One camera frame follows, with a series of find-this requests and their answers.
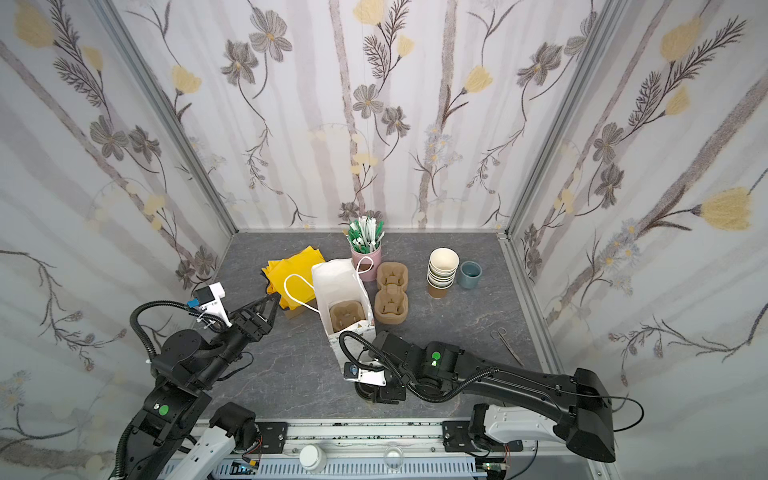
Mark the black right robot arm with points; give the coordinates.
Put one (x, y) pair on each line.
(578, 405)

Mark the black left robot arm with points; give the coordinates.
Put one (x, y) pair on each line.
(185, 369)

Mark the white round knob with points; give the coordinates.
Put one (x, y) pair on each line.
(313, 458)

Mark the clear glass cup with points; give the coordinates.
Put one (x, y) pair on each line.
(394, 457)

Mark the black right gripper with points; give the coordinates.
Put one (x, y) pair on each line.
(372, 352)

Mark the brown pulp carrier stack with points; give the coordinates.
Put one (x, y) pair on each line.
(391, 303)

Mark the stack of paper cups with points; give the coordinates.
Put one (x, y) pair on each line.
(441, 271)

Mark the teal ceramic cup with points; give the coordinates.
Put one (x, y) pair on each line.
(469, 274)

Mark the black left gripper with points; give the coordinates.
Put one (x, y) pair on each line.
(251, 320)

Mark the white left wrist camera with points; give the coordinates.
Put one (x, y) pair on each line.
(206, 303)

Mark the yellow paper napkin stack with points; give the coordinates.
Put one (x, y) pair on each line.
(291, 278)

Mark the white paper takeout bag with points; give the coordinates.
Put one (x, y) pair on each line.
(337, 281)

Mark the pink cup with straws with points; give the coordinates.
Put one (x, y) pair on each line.
(364, 236)

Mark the white perforated cable tray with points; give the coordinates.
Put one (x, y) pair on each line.
(350, 468)

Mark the small metal scissors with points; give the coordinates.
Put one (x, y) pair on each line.
(501, 335)

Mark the brown pulp cup carrier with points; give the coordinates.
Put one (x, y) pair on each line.
(345, 314)

